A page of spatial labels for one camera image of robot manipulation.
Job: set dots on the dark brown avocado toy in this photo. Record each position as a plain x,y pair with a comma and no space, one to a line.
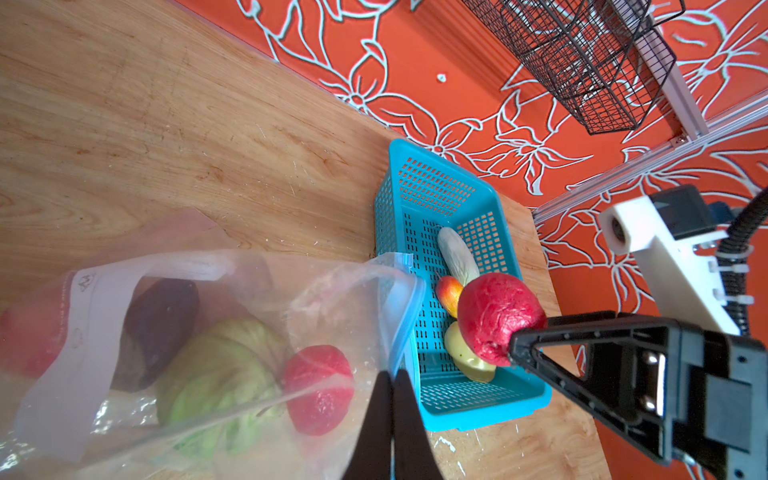
157,325

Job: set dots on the teal plastic perforated basket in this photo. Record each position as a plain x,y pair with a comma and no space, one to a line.
420,194

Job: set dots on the white daikon toy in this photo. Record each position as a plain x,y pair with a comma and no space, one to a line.
457,256

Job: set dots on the black wire wall basket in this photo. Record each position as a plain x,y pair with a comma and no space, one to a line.
604,61

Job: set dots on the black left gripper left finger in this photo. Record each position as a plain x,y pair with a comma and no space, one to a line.
372,456

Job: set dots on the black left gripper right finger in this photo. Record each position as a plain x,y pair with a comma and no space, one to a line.
413,457

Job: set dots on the yellow orange pepper toy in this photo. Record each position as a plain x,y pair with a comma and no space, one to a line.
448,291

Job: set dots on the green cabbage toy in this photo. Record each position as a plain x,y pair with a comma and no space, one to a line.
234,362

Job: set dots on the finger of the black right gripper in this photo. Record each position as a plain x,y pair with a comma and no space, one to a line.
631,378

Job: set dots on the clear zip top bag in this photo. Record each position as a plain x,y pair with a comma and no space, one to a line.
69,423

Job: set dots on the yellow green potato toy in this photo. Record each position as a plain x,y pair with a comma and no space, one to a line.
465,359

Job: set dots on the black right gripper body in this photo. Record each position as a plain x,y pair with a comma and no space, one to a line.
721,421

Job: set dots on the red strawberry toy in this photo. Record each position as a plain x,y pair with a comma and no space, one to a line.
491,309

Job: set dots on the red radish toy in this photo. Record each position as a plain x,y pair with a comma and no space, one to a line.
34,330

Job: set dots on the red round fruit toy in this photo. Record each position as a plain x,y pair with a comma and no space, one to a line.
322,379

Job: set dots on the aluminium frame rail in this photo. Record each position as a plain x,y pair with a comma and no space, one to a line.
722,92

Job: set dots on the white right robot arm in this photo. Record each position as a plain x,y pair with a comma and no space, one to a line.
682,254

